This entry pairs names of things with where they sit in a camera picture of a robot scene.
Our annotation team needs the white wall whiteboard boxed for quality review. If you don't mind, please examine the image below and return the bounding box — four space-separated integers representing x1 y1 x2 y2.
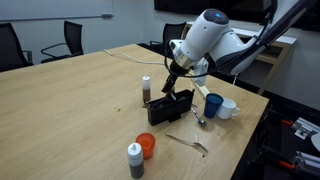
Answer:
0 0 115 23

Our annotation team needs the grey metal rail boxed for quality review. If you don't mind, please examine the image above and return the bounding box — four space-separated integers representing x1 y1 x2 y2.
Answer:
293 150 320 176

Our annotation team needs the blue plastic cup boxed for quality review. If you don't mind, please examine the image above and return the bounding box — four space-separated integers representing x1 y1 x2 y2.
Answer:
203 92 225 119

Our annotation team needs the dark grey sauce squeeze bottle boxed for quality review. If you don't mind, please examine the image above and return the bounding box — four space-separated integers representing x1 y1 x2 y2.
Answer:
127 142 145 180

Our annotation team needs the silver spoon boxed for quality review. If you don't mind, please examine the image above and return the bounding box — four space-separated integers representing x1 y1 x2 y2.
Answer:
190 104 208 128

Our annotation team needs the silver fork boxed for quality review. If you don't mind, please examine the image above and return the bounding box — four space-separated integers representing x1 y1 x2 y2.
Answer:
165 132 210 154

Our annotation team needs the brown sauce squeeze bottle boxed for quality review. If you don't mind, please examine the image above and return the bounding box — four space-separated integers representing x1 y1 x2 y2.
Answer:
141 74 152 105

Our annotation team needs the black organizer box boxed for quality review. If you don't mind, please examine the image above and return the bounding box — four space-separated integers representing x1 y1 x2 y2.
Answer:
146 88 195 127

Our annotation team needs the grey metal bracket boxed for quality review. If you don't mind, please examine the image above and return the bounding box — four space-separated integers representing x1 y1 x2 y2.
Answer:
291 116 320 140

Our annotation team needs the white ceramic mug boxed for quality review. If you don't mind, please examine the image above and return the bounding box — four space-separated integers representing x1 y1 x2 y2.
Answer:
217 97 241 121

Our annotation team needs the orange handled clamp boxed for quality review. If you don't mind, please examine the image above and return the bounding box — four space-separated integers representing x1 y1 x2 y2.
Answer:
278 159 295 171
279 118 294 128

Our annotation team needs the orange plastic cup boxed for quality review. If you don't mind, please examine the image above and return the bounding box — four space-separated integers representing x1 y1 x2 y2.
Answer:
135 132 157 160

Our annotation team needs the white power cable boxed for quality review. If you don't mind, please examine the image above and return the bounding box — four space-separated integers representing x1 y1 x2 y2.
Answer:
102 48 167 66

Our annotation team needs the black mesh office chair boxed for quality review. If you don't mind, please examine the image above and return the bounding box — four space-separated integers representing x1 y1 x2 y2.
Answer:
148 21 188 58
40 20 84 64
0 22 34 73

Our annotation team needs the black wall monitor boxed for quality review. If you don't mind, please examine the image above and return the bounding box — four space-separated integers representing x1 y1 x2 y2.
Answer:
153 0 320 33

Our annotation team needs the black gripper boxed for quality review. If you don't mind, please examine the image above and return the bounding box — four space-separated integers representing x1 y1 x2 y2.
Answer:
161 61 191 96

